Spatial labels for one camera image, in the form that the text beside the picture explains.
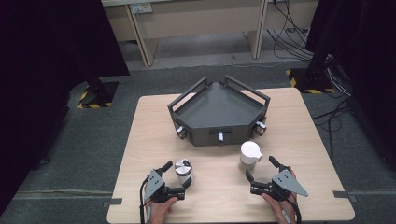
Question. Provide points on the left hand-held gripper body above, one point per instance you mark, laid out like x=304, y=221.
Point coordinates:
x=154, y=185

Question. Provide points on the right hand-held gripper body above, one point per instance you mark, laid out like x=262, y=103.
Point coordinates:
x=288, y=183

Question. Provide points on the white lidded jar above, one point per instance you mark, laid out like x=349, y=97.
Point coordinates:
x=250, y=152

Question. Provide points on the dark grey corner rack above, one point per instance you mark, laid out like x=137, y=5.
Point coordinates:
x=218, y=109

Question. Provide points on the person's right hand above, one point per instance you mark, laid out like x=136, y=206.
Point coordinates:
x=281, y=210

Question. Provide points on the person's left hand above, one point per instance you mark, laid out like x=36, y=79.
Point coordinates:
x=159, y=213

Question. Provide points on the chrome rack hook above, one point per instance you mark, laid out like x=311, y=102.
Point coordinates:
x=221, y=138
x=260, y=127
x=181, y=132

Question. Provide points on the black stand base striped tape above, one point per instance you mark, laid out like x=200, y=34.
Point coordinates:
x=311, y=79
x=99, y=91

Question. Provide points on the black curtain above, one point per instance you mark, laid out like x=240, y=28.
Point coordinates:
x=373, y=62
x=46, y=62

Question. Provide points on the beige desk frame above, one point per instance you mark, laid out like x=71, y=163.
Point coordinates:
x=199, y=18

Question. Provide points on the white wall socket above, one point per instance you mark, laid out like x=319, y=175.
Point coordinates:
x=141, y=8

